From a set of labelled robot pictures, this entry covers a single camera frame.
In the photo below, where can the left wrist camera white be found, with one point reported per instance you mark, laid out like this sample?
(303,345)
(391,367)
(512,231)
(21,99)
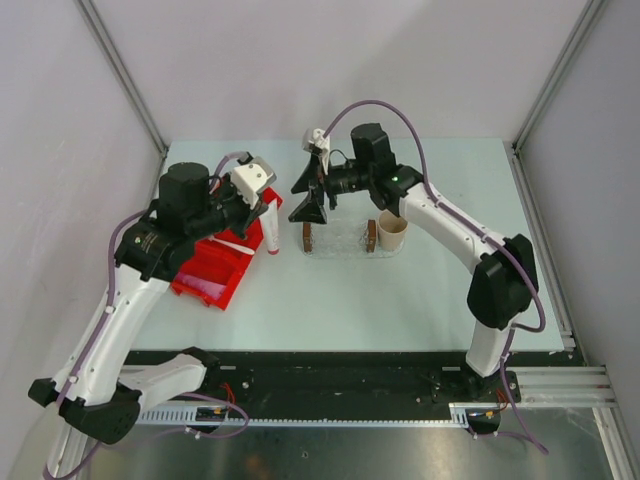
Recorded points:
(252,179)

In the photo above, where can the aluminium corner post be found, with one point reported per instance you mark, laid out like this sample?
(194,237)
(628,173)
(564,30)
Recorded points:
(572,47)
(104,40)

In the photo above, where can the white toothbrush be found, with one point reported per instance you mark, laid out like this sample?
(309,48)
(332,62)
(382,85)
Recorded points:
(238,247)

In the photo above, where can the white toothpaste tube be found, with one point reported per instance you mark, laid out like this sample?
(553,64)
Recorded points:
(270,227)

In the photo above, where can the aluminium frame rail front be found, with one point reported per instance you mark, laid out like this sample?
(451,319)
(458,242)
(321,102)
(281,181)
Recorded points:
(565,387)

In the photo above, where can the right aluminium corner post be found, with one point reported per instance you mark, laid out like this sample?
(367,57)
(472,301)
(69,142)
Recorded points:
(572,47)

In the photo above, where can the right brown wooden tray handle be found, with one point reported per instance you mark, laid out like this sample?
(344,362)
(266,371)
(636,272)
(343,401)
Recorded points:
(371,236)

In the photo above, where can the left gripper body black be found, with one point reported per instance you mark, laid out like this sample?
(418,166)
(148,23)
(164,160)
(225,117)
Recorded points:
(228,210)

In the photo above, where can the left aluminium corner post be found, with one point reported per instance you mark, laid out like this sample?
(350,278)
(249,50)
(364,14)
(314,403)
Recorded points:
(104,40)

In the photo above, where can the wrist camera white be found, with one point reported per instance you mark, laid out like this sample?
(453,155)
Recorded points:
(252,179)
(316,142)

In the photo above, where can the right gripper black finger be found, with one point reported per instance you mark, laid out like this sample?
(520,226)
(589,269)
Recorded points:
(310,210)
(310,175)

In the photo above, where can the red plastic organizer bin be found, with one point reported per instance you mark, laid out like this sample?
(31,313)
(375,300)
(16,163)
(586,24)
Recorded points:
(218,263)

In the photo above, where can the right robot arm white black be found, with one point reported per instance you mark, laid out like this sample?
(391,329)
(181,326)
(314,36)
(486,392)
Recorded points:
(504,279)

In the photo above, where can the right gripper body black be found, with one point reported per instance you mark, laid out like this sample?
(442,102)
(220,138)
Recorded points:
(347,178)

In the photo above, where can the brown wooden tray handle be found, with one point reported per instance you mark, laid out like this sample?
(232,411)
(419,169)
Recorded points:
(371,236)
(307,238)

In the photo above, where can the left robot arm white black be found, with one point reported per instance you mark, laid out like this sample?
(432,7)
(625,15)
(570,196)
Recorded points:
(146,253)

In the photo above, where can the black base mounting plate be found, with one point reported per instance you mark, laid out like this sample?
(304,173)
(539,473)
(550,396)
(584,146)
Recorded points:
(261,360)

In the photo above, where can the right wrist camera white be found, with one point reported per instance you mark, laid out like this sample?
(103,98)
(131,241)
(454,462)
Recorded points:
(316,142)

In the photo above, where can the left brown wooden tray handle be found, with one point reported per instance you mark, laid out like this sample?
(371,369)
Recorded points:
(307,238)

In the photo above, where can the clear textured glass tray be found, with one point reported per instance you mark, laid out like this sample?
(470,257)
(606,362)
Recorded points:
(344,240)

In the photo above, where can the beige plastic cup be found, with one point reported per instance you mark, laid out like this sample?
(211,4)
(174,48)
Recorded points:
(391,230)

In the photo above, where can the pink toothpaste tube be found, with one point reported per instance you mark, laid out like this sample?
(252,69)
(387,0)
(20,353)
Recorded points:
(201,286)

